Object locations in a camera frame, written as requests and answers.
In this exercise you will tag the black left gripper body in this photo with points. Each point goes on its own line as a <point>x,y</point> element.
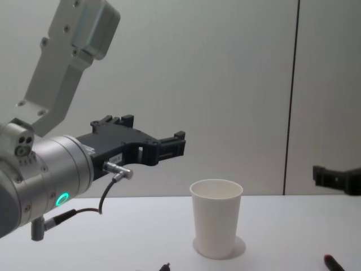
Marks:
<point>118,146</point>

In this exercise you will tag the small black pointed object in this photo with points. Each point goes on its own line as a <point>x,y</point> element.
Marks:
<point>165,267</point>

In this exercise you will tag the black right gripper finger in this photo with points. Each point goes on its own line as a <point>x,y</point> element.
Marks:
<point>327,178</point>

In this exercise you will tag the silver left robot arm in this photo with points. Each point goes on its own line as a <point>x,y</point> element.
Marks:
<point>50,169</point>

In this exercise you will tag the white paper cup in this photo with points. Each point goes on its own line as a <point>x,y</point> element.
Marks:
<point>215,217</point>

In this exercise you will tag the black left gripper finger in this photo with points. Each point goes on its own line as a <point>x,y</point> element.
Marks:
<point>118,120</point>
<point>172,145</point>

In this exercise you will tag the red and black marker pen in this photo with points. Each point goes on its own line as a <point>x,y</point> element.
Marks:
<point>334,262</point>

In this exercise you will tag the white table cloth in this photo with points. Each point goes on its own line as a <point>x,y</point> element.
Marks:
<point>127,242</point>

